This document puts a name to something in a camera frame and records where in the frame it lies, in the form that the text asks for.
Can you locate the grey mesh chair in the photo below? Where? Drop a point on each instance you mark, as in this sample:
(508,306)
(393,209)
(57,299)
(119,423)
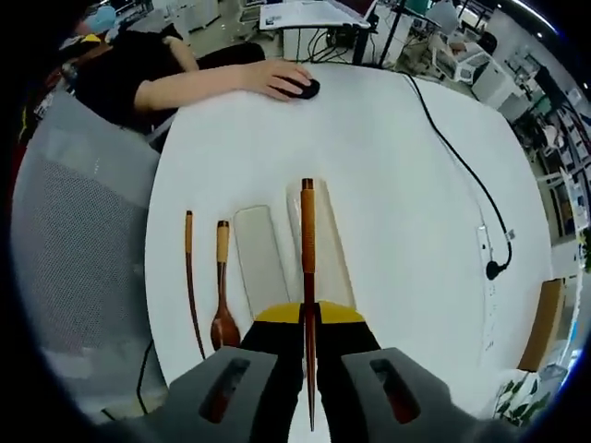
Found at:
(83,231)

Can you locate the white equipment cart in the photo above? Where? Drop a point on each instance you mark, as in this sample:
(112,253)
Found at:
(494,83)

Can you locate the beige cutlery case base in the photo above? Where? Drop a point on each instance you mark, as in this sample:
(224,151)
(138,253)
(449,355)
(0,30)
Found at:
(332,249)

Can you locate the beige cutlery case lid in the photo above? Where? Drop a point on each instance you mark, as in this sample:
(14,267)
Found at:
(258,258)

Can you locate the white power strip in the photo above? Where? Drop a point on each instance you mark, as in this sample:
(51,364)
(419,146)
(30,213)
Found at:
(482,240)

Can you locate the wooden chopstick utensil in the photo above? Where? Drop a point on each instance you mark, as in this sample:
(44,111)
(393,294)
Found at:
(188,240)
(308,231)

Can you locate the potted green plant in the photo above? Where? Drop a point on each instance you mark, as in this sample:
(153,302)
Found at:
(526,397)

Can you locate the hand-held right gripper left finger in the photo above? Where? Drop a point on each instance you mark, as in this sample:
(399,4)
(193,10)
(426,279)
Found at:
(268,360)

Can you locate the black leg standing desk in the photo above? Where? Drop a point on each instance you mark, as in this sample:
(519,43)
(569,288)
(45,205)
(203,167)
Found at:
(362,41)

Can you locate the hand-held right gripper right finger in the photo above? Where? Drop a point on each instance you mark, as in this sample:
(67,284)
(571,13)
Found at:
(355,360)

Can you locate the wooden spoon utensil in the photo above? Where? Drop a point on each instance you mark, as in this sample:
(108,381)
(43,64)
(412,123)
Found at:
(221,244)

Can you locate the black computer mouse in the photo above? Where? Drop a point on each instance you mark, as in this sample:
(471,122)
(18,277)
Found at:
(305,90)

